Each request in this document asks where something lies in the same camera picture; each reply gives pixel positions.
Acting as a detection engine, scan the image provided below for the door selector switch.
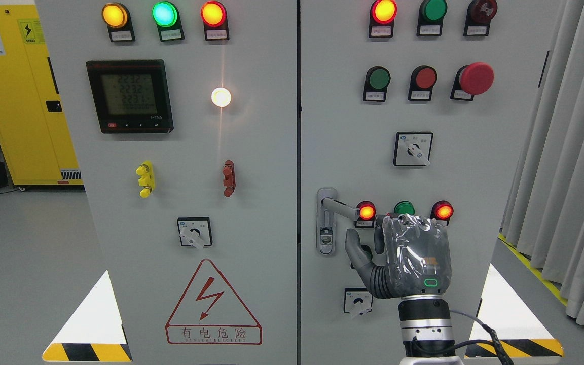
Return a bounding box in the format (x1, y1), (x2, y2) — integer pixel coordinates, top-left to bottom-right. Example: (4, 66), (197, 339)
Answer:
(176, 217), (213, 249)
(392, 132), (434, 167)

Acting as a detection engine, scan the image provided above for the yellow indicator lamp top left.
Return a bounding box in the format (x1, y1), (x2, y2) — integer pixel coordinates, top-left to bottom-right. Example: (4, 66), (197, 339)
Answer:
(102, 2), (136, 43)

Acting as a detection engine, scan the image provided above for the red emergency stop button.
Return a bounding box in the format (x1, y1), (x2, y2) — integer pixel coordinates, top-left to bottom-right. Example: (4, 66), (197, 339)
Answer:
(450, 62), (495, 101)

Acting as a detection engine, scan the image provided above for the red lit lamp middle left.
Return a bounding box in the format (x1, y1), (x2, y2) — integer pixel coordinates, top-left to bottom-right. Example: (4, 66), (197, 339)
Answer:
(354, 201), (376, 228)

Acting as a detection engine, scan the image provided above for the silver cabinet door handle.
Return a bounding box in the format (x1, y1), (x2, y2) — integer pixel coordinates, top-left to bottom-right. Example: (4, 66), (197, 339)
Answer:
(316, 188), (360, 255)

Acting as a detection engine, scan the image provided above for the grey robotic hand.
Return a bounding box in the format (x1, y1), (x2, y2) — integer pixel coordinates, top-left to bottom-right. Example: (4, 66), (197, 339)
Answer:
(345, 213), (452, 299)

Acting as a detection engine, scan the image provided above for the yellow terminal connector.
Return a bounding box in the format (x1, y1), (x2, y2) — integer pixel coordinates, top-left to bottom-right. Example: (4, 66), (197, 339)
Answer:
(136, 160), (155, 198)

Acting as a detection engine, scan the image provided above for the left door selector switch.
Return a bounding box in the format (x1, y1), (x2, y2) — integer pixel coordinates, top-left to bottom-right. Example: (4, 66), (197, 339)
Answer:
(176, 217), (213, 249)

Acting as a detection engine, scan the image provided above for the dark red buzzer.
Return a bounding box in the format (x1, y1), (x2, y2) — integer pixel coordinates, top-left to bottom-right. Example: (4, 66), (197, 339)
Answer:
(463, 0), (498, 37)

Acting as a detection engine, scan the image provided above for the red terminal connector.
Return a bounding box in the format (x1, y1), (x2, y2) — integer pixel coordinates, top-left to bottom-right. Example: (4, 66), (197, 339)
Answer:
(221, 160), (236, 197)

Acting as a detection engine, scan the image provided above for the yellow safety cabinet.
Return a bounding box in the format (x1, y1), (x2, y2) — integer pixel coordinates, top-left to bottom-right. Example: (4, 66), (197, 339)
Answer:
(0, 1), (83, 187)

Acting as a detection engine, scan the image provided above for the grey electrical cabinet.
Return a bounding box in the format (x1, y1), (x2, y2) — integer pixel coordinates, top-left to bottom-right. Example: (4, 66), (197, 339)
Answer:
(36, 1), (563, 364)

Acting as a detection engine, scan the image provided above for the green indicator lamp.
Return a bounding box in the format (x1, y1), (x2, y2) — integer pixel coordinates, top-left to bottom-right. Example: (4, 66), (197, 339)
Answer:
(416, 0), (448, 37)
(152, 2), (185, 42)

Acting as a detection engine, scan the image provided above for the red lit lamp middle right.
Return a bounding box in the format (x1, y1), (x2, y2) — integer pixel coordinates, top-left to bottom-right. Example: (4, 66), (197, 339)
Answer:
(430, 200), (454, 222)

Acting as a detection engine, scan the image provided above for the red indicator lamp top right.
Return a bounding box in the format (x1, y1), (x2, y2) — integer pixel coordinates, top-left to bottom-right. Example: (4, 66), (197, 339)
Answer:
(368, 0), (398, 39)

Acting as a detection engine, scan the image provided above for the red indicator lamp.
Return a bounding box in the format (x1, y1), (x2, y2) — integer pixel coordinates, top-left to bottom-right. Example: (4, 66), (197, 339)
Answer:
(201, 1), (230, 41)
(368, 0), (398, 39)

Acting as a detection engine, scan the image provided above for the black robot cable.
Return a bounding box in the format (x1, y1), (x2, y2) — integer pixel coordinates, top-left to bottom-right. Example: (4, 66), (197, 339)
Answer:
(409, 310), (515, 365)

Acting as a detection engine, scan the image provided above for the green indicator lamp top left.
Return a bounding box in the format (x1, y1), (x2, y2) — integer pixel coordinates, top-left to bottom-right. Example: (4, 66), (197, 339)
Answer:
(152, 2), (185, 42)

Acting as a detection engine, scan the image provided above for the red indicator lamp top left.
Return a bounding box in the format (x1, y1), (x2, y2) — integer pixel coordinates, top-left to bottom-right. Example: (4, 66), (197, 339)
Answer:
(201, 1), (230, 41)

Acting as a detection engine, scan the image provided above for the green push button upper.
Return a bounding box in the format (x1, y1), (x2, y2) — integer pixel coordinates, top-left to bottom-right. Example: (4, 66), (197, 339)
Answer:
(363, 65), (391, 102)

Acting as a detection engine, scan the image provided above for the green lamp middle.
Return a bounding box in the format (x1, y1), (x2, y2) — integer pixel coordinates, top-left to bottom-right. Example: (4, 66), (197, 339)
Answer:
(393, 200), (416, 215)

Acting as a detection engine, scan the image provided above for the black digital power meter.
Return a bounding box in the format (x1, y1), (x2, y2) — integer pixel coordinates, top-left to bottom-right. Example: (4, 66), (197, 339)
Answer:
(86, 59), (174, 134)

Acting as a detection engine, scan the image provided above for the right door upper selector switch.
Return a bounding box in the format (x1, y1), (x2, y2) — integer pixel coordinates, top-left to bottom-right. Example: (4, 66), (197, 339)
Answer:
(392, 132), (434, 167)

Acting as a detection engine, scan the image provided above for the red push button upper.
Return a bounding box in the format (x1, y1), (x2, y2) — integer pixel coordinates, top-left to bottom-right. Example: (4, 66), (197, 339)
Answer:
(408, 65), (437, 101)

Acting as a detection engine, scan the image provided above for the white lit indicator lamp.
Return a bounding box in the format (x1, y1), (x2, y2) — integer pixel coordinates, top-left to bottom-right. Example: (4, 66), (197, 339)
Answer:
(211, 86), (232, 108)

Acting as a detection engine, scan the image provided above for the red electric hazard sticker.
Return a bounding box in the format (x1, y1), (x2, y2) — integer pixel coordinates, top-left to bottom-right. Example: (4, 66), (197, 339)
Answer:
(165, 259), (263, 346)

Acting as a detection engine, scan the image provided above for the green indicator lamp top right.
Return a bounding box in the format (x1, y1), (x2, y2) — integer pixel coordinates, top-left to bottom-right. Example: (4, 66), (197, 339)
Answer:
(416, 0), (448, 37)

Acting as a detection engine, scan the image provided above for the red lit lamp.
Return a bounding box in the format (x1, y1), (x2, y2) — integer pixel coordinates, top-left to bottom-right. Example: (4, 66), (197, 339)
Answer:
(430, 200), (454, 222)
(354, 201), (376, 228)

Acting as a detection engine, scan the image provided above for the grey curtain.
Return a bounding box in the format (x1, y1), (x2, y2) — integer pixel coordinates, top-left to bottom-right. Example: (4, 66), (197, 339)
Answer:
(502, 1), (584, 326)

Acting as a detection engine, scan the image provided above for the white bottom selector switch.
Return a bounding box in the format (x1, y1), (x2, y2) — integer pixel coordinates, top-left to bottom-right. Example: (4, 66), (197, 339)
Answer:
(343, 288), (373, 319)

